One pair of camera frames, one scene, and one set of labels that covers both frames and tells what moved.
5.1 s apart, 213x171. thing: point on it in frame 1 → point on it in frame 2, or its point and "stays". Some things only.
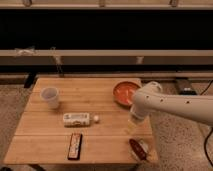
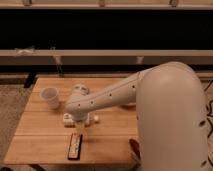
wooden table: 82,120 stays
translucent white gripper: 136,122 → 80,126
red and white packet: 139,149 stays
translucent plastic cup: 51,95 stays
